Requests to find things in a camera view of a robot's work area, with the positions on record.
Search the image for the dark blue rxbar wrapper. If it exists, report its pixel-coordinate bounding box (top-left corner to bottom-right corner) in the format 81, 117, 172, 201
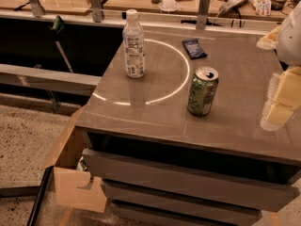
182, 39, 207, 59

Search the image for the white snack packet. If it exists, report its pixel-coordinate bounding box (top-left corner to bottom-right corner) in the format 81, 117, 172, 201
253, 0, 271, 16

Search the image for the white bowl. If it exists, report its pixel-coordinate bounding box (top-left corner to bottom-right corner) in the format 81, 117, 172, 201
158, 0, 179, 12

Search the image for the grey drawer cabinet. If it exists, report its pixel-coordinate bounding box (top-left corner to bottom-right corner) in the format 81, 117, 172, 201
76, 28, 301, 226

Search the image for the grey metal rail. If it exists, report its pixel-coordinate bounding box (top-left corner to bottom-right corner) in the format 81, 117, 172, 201
0, 64, 101, 96

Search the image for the cardboard box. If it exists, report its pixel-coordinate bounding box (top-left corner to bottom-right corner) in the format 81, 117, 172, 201
43, 108, 107, 213

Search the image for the grey power strip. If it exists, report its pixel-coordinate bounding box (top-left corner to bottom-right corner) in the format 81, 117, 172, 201
219, 0, 249, 15

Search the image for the clear plastic water bottle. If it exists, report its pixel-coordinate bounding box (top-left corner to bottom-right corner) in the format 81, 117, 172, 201
122, 9, 145, 78

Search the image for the black mesh cup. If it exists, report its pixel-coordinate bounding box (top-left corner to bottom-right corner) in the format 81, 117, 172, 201
271, 0, 287, 10

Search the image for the green soda can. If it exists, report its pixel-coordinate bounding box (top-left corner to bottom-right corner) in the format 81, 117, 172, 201
187, 66, 219, 116

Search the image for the green handled tool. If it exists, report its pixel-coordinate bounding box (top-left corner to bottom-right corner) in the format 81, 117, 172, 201
50, 15, 73, 73

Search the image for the metal bracket post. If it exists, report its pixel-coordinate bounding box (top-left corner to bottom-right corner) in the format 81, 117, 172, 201
196, 0, 211, 30

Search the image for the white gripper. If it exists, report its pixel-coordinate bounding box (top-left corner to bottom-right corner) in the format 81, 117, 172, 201
257, 3, 301, 131

